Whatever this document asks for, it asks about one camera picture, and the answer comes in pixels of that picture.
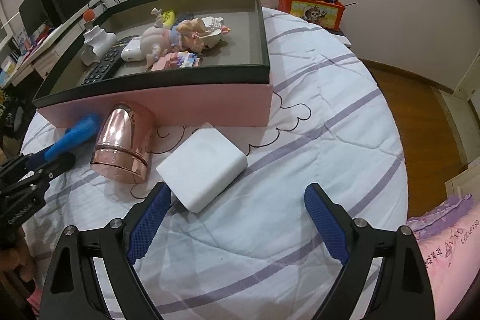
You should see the white earbuds case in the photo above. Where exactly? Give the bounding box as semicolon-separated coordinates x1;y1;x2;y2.
121;37;146;62

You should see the red toy storage box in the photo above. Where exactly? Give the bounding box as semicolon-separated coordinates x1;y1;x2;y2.
277;0;345;31

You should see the yellow highlighter marker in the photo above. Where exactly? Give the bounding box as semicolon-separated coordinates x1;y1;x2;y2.
161;10;176;29

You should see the person's left hand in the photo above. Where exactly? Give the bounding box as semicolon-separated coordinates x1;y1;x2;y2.
1;237;37;282

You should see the white cat brick model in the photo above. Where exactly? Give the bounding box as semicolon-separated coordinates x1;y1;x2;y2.
199;16;231;49

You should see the blue highlighter marker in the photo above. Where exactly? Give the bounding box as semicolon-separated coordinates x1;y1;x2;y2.
44;114;102;162

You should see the striped white table cover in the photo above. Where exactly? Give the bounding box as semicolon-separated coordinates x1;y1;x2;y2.
20;6;410;320

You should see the white travel plug adapter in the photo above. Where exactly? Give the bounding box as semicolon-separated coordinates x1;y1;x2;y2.
80;25;117;66

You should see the pink donut brick model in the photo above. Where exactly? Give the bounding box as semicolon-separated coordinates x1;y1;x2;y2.
151;51;201;71

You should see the rose gold metal cup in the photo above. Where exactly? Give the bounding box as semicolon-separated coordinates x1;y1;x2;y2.
90;101;155;184

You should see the white square charger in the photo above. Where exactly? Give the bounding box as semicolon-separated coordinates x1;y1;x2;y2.
156;123;247;214

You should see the orange cap water bottle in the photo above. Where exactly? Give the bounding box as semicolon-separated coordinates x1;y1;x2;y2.
83;8;96;31

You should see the white desk with drawers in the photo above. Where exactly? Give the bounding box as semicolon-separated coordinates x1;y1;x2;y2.
1;0;104;88

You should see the pink box black rim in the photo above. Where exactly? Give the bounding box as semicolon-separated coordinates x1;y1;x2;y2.
33;0;272;127

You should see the black computer monitor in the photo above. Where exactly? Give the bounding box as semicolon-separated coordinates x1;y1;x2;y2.
19;0;51;37

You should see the pink bedding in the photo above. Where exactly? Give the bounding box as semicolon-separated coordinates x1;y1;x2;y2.
407;194;479;319

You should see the black tv remote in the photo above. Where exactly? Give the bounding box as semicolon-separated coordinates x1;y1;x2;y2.
80;36;137;86

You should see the pink pig doll figure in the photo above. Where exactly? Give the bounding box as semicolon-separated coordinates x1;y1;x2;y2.
140;18;212;68

